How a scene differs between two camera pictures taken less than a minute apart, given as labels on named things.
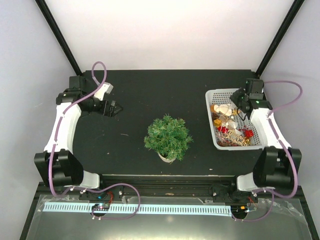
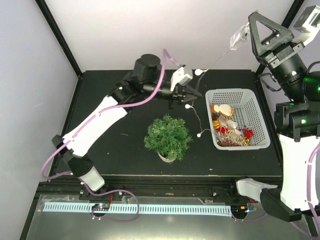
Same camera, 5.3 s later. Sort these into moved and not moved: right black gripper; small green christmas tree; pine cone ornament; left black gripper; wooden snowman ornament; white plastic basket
Moved: right black gripper; left black gripper
Not moved: white plastic basket; wooden snowman ornament; small green christmas tree; pine cone ornament
